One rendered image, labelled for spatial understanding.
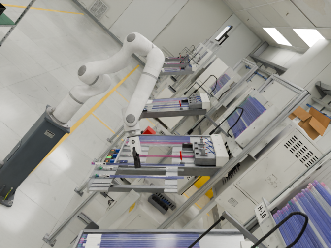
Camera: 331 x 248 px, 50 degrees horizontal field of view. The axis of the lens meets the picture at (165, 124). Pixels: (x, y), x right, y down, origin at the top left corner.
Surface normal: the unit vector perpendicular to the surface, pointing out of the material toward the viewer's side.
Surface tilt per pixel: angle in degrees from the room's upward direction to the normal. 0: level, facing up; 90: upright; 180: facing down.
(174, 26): 90
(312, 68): 90
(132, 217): 90
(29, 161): 90
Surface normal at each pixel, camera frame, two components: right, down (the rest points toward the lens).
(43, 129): 0.21, 0.48
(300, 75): -0.04, 0.27
